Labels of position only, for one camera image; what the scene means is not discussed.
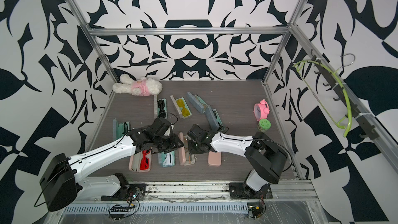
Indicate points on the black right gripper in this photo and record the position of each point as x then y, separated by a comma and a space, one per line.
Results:
190, 150

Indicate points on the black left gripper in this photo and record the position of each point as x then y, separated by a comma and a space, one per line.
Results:
175, 143

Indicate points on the mint case with white sunglasses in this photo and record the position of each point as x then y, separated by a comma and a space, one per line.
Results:
161, 157

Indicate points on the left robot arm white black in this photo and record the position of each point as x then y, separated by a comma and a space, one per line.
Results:
60, 181

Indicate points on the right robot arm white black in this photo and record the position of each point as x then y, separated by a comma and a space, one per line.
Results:
267, 158

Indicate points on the pink case with red glasses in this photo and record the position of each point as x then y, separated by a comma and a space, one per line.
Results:
135, 160

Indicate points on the grey-green case far left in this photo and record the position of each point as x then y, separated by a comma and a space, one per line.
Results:
119, 129

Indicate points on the grey case with black sunglasses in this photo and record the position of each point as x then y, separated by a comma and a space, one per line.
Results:
156, 108

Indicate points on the beige case with yellow glasses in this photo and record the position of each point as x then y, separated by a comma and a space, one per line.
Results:
177, 108

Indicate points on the grey case far open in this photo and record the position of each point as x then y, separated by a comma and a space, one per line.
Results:
199, 104

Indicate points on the yellow glasses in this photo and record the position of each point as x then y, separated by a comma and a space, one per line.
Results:
183, 107

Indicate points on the red sunglasses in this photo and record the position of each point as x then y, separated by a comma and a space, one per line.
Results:
145, 161

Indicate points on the white sunglasses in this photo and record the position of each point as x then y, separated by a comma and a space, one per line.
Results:
169, 160

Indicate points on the black sunglasses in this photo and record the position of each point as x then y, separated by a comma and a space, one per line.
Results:
161, 108

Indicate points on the white plush toy pink outfit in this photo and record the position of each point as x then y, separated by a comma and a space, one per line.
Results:
143, 87

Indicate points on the green lidded jar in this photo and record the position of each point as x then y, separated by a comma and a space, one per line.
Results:
264, 125

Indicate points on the pink alarm clock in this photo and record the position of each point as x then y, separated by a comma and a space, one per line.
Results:
261, 110

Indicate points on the green clothes hanger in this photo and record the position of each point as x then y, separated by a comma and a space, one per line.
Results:
324, 96

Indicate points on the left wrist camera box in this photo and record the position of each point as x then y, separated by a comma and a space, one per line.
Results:
160, 126

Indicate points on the aluminium front rail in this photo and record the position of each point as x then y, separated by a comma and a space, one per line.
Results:
201, 191

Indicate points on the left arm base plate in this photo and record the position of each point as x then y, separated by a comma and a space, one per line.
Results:
127, 191

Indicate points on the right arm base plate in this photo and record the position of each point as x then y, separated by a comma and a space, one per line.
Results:
241, 191

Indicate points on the white slotted cable duct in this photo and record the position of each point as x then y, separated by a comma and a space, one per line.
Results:
163, 208

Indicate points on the black wall hook rail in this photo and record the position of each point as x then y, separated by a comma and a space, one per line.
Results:
344, 94

